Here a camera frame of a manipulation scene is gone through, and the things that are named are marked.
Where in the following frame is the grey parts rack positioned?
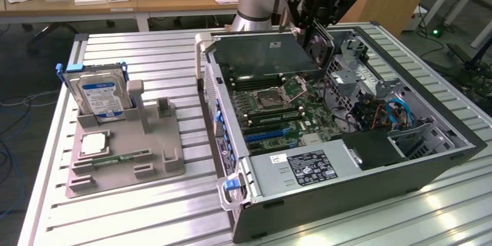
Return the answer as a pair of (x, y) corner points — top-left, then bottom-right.
(64, 80), (186, 199)

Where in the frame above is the hard disk with blue label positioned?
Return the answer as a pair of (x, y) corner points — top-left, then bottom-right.
(62, 69), (129, 120)

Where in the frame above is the green RAM stick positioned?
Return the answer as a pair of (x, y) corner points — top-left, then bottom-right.
(92, 150), (149, 166)

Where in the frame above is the silver CPU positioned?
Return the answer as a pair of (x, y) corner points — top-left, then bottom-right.
(80, 134), (109, 154)

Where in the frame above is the blue disk caddy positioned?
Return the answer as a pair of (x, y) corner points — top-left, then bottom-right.
(54, 60), (134, 108)

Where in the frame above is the black plastic shroud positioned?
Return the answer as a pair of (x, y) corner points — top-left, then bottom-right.
(341, 129), (410, 171)

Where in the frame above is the metal socket cover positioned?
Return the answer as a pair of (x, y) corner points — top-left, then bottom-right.
(282, 75), (309, 97)

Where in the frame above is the grey power supply unit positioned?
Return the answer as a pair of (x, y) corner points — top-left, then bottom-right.
(249, 139), (364, 196)

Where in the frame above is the RAM stick with black label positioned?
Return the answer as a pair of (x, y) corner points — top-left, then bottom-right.
(245, 107), (304, 127)

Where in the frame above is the graphics card with fan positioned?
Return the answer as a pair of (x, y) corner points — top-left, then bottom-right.
(278, 3), (336, 70)

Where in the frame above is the perforated metal drive cage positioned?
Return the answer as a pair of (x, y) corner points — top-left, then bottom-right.
(325, 38), (385, 111)

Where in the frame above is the black open PC case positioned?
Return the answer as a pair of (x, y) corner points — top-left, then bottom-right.
(193, 25), (489, 244)

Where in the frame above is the blue disk wire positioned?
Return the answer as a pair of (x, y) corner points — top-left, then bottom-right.
(385, 99), (416, 130)

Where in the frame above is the CPU socket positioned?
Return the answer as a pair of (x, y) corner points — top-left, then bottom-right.
(253, 87), (288, 111)

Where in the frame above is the blue expansion slot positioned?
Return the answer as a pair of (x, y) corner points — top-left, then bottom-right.
(244, 129), (297, 143)

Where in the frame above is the black chair base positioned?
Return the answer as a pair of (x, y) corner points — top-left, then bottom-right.
(22, 22), (81, 55)

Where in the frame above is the green motherboard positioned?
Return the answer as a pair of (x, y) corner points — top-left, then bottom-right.
(226, 66), (345, 154)

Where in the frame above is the metal disk bay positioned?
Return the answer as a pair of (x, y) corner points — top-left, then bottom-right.
(388, 123), (458, 160)

